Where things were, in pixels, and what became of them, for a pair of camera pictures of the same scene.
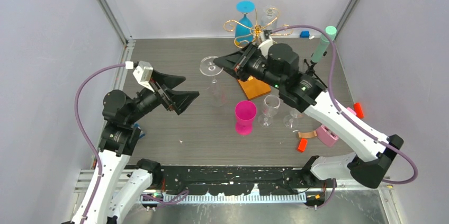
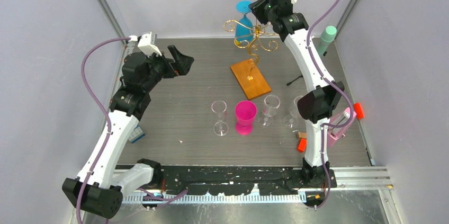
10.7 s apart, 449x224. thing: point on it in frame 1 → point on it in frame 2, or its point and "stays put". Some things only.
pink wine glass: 245,113 stays put
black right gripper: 235,64 → 256,7
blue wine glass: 244,30 stays put
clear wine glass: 271,103 stays put
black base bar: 227,180 stays put
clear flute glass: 208,67 → 221,128
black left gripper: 179,99 → 183,62
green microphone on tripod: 325,40 stays put
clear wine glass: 289,120 stays put
